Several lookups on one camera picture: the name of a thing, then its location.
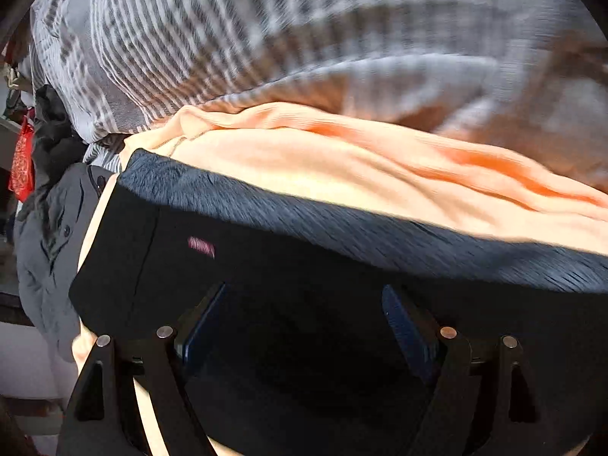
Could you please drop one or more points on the orange blanket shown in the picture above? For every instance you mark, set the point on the orange blanket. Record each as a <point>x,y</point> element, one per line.
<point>332,161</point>

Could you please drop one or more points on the grey striped duvet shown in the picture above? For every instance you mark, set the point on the grey striped duvet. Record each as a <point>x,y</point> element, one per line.
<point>190,33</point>

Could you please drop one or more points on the black pants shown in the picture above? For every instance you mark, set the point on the black pants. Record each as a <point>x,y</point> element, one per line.
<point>285,270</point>

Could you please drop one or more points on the red patterned bag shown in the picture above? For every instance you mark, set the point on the red patterned bag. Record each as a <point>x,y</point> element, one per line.
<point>23,161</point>

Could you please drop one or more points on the grey jacket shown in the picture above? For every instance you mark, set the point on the grey jacket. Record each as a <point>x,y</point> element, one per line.
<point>47,256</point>

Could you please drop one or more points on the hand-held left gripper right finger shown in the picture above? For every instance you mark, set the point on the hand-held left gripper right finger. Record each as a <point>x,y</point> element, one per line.
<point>408,327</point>

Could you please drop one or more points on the dark cloth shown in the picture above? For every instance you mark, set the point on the dark cloth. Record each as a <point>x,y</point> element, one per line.
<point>54,137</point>

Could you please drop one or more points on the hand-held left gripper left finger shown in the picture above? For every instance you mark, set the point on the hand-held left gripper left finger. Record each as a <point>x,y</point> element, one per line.
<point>202,327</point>

